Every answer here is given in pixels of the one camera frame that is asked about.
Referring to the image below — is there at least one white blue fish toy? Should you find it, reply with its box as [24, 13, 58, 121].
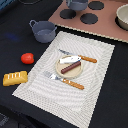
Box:
[59, 56, 81, 64]

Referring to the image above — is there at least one red tomato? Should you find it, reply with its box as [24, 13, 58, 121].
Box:
[21, 53, 34, 64]

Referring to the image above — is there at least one yellow bread loaf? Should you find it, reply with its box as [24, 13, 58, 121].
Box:
[3, 71, 28, 86]

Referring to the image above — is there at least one grey saucepan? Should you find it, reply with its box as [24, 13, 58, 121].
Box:
[66, 0, 88, 11]

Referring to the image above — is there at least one round wooden plate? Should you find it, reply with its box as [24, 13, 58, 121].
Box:
[55, 55, 83, 79]

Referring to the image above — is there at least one brown sausage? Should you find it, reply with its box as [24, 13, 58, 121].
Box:
[61, 61, 81, 74]

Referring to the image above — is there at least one beige woven placemat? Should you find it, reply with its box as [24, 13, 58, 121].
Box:
[13, 31, 114, 128]

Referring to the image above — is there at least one brown toy stove top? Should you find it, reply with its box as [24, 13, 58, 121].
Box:
[49, 0, 128, 43]

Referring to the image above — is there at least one beige bowl on stove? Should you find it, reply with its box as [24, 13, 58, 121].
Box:
[116, 4, 128, 30]

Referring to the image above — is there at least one fork with orange handle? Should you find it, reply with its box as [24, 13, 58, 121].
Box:
[43, 71, 84, 90]

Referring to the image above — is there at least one knife with orange handle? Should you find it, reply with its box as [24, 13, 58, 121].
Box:
[59, 49, 97, 63]

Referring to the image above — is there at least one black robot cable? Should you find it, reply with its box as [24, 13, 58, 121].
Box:
[18, 0, 44, 6]

